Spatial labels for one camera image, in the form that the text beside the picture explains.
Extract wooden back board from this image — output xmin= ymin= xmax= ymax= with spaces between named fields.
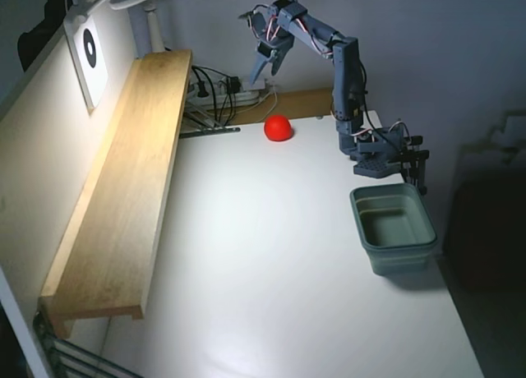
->
xmin=236 ymin=88 xmax=336 ymax=127

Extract red ball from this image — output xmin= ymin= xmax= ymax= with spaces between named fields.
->
xmin=263 ymin=114 xmax=294 ymax=142

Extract metal shelf rails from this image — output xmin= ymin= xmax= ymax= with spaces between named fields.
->
xmin=178 ymin=108 xmax=242 ymax=140

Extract black table clamp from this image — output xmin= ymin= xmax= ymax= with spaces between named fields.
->
xmin=400 ymin=135 xmax=431 ymax=196

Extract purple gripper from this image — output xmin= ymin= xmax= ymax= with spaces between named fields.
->
xmin=238 ymin=3 xmax=295 ymax=88

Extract white cable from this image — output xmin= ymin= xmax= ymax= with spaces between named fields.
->
xmin=257 ymin=80 xmax=281 ymax=121

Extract grey plastic container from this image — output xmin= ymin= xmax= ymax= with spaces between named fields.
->
xmin=348 ymin=183 xmax=438 ymax=277

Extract black power cables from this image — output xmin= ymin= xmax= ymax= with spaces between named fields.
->
xmin=191 ymin=65 xmax=240 ymax=127

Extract white power strip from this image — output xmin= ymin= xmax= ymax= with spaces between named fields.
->
xmin=187 ymin=81 xmax=269 ymax=108

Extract white desk lamp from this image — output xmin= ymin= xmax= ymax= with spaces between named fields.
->
xmin=108 ymin=0 xmax=176 ymax=53

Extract grey power adapter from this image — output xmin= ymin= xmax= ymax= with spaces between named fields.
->
xmin=239 ymin=76 xmax=268 ymax=90

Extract metal frame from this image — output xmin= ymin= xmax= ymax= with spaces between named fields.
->
xmin=32 ymin=311 xmax=143 ymax=378

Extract long wooden shelf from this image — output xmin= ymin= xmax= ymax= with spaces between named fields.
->
xmin=39 ymin=48 xmax=194 ymax=340

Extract white panel with black ring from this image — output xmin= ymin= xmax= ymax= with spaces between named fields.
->
xmin=63 ymin=14 xmax=110 ymax=116

